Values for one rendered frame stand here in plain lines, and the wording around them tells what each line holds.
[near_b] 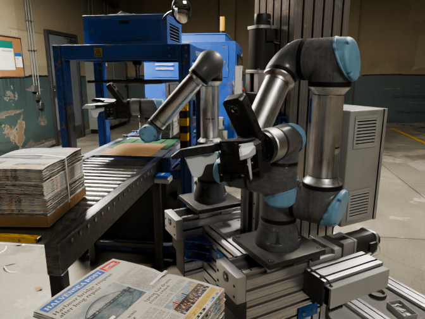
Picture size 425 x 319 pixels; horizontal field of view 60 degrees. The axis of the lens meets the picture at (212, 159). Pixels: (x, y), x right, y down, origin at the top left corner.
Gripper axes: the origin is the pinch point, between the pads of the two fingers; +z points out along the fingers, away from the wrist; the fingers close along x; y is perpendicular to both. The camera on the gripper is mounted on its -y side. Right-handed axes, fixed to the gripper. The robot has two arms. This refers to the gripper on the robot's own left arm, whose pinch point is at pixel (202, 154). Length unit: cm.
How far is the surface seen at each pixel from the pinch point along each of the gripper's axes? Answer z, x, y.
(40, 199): -17, 93, 20
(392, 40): -964, 164, -111
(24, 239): -7, 88, 31
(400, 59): -975, 150, -62
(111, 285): -5, 40, 36
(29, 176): -15, 95, 11
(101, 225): -42, 96, 39
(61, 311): 8, 41, 36
